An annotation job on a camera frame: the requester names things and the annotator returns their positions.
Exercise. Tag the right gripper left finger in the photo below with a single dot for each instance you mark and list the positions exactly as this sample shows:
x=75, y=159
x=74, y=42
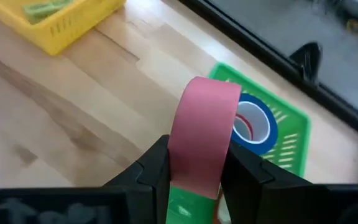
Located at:
x=154, y=168

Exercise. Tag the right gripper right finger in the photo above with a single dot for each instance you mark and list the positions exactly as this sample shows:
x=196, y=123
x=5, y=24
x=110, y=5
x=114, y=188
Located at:
x=244, y=177

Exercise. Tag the red tape roll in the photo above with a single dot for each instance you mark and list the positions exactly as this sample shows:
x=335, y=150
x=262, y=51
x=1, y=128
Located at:
x=200, y=133
x=250, y=126

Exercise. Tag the green staples box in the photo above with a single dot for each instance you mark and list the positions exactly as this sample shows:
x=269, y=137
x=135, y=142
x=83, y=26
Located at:
x=39, y=12
x=62, y=3

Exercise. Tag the blue tape roll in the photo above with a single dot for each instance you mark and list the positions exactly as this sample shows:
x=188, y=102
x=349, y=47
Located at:
x=270, y=137

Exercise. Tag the green plastic basket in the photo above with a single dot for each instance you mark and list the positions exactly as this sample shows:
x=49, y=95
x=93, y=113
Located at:
x=291, y=130

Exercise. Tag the yellow plastic basket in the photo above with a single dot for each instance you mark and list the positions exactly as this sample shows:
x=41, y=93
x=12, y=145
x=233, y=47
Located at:
x=73, y=28

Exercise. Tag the black table frame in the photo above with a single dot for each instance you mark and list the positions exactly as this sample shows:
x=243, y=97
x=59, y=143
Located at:
x=306, y=59

